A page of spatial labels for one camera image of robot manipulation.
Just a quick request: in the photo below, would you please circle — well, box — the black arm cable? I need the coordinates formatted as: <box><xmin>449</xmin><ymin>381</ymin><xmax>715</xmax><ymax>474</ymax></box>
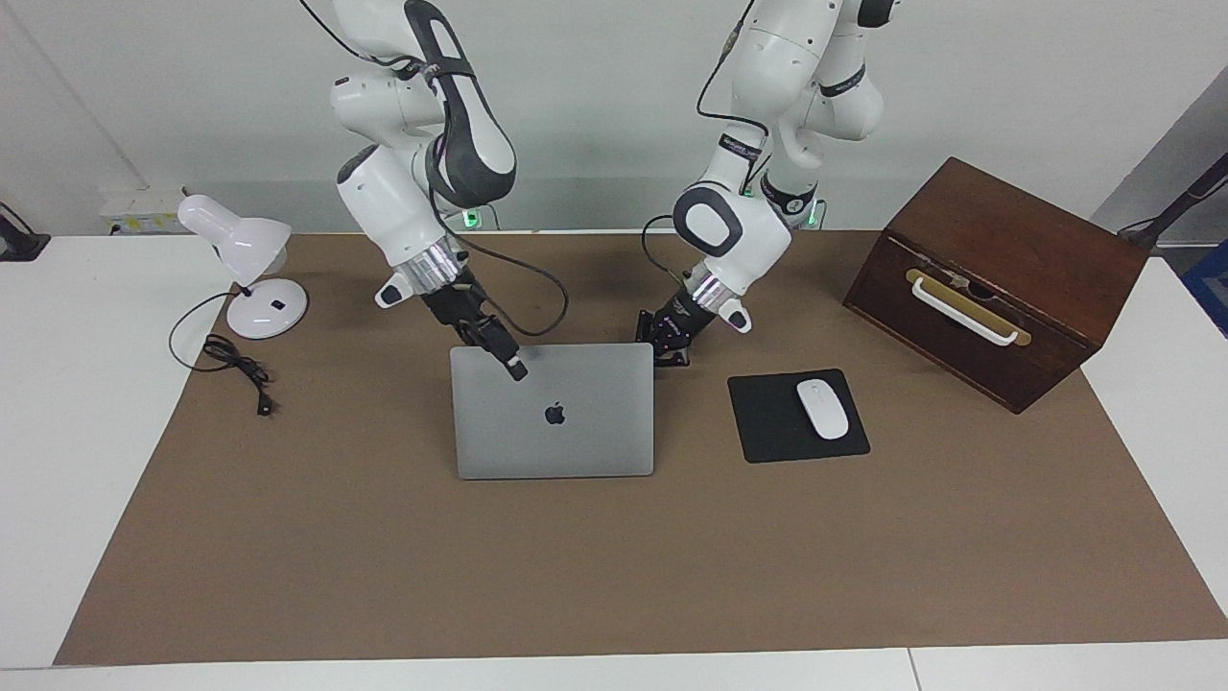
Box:
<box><xmin>297</xmin><ymin>0</ymin><xmax>570</xmax><ymax>340</ymax></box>
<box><xmin>640</xmin><ymin>0</ymin><xmax>768</xmax><ymax>294</ymax></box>

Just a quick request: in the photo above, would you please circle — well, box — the dark brown wooden box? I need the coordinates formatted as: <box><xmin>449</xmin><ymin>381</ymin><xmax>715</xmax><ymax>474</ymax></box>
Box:
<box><xmin>842</xmin><ymin>156</ymin><xmax>1150</xmax><ymax>415</ymax></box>

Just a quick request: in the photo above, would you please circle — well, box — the black mouse pad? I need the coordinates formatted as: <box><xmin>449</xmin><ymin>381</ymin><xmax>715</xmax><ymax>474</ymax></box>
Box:
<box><xmin>727</xmin><ymin>369</ymin><xmax>871</xmax><ymax>465</ymax></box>

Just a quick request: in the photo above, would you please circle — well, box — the white desk lamp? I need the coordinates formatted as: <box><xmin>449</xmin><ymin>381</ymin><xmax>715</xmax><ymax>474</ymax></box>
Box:
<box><xmin>177</xmin><ymin>194</ymin><xmax>310</xmax><ymax>341</ymax></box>

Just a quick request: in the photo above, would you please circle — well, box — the black clamp mount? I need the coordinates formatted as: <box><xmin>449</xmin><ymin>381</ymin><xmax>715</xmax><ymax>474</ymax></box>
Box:
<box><xmin>0</xmin><ymin>202</ymin><xmax>51</xmax><ymax>262</ymax></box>

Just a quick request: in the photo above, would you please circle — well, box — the black stand pole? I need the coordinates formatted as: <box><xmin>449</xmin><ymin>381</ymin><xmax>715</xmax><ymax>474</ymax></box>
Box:
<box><xmin>1118</xmin><ymin>154</ymin><xmax>1228</xmax><ymax>252</ymax></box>

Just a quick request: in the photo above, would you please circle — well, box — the white box handle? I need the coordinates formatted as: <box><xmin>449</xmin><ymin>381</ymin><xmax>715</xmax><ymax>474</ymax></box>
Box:
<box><xmin>909</xmin><ymin>276</ymin><xmax>1020</xmax><ymax>346</ymax></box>

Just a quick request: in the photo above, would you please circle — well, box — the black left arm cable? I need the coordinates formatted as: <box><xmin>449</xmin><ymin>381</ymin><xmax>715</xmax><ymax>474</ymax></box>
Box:
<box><xmin>640</xmin><ymin>0</ymin><xmax>768</xmax><ymax>294</ymax></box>

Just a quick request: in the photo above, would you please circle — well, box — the white power strip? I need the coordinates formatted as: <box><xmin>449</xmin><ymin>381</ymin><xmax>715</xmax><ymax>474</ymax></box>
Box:
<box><xmin>101</xmin><ymin>187</ymin><xmax>188</xmax><ymax>236</ymax></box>

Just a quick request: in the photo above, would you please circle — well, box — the blue object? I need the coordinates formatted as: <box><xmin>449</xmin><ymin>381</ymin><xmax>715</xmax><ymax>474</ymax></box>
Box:
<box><xmin>1180</xmin><ymin>240</ymin><xmax>1228</xmax><ymax>337</ymax></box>

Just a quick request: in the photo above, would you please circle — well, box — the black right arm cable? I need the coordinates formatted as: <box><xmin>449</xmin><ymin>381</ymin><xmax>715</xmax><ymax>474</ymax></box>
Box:
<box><xmin>297</xmin><ymin>0</ymin><xmax>570</xmax><ymax>340</ymax></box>

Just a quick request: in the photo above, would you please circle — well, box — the black lamp power cable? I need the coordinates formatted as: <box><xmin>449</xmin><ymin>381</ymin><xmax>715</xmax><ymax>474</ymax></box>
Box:
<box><xmin>169</xmin><ymin>291</ymin><xmax>276</xmax><ymax>417</ymax></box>

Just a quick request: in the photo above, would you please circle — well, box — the silver laptop with apple logo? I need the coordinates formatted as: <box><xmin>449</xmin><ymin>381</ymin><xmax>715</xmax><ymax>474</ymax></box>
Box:
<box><xmin>450</xmin><ymin>344</ymin><xmax>656</xmax><ymax>481</ymax></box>

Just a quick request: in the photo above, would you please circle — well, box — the brass handle plate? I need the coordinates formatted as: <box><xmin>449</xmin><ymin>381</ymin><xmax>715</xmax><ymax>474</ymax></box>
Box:
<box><xmin>905</xmin><ymin>268</ymin><xmax>1032</xmax><ymax>347</ymax></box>

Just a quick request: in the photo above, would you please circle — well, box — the white computer mouse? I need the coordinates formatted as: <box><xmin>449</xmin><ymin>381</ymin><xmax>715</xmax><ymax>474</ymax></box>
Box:
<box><xmin>796</xmin><ymin>379</ymin><xmax>851</xmax><ymax>441</ymax></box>

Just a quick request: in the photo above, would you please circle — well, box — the brown table mat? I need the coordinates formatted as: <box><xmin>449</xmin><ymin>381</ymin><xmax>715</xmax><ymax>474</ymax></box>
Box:
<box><xmin>53</xmin><ymin>228</ymin><xmax>1228</xmax><ymax>666</ymax></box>

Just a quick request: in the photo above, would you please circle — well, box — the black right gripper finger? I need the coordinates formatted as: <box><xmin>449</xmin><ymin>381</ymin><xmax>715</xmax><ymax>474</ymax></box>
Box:
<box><xmin>459</xmin><ymin>328</ymin><xmax>508</xmax><ymax>371</ymax></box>
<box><xmin>480</xmin><ymin>322</ymin><xmax>530</xmax><ymax>382</ymax></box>

